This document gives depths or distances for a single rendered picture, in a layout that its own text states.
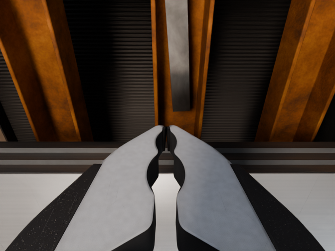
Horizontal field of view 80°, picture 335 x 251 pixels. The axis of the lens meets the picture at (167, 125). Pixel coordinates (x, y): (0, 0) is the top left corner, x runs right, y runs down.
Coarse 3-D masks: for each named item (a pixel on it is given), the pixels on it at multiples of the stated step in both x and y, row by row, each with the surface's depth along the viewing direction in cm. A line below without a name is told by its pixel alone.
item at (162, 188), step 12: (156, 180) 22; (168, 180) 22; (156, 192) 23; (168, 192) 23; (156, 204) 24; (168, 204) 24; (156, 216) 26; (168, 216) 26; (156, 228) 27; (168, 228) 27; (156, 240) 28; (168, 240) 28
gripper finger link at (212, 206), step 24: (168, 144) 12; (192, 144) 10; (192, 168) 9; (216, 168) 9; (192, 192) 7; (216, 192) 7; (240, 192) 7; (192, 216) 7; (216, 216) 7; (240, 216) 7; (192, 240) 6; (216, 240) 6; (240, 240) 6; (264, 240) 6
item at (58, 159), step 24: (0, 144) 24; (24, 144) 24; (48, 144) 24; (72, 144) 24; (96, 144) 24; (120, 144) 24; (216, 144) 24; (240, 144) 24; (264, 144) 24; (288, 144) 24; (312, 144) 24; (0, 168) 22; (24, 168) 22; (48, 168) 22; (72, 168) 22; (168, 168) 23; (264, 168) 23; (288, 168) 23; (312, 168) 23
